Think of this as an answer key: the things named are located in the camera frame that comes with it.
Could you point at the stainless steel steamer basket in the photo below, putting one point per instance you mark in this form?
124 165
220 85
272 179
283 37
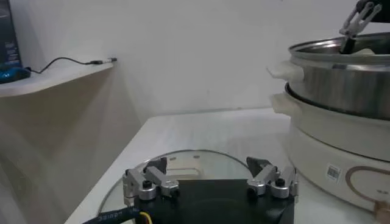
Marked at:
341 88

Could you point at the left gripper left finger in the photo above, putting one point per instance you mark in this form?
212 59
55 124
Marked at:
152 179

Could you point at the dark laptop screen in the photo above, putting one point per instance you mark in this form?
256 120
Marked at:
7 36

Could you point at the white electric cooker pot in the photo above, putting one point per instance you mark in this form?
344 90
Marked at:
320 146

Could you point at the white side desk with legs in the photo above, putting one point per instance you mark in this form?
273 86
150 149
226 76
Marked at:
61 79

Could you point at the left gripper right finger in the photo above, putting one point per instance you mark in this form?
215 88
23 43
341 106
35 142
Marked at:
265 179

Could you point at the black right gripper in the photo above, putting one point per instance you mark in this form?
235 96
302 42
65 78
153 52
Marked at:
385 10

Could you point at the blue device stand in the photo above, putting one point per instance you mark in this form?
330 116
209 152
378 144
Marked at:
12 74

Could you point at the round glass lid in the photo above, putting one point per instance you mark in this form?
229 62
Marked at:
210 165

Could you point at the white steamed baozi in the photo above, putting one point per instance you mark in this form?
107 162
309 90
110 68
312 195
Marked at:
364 52

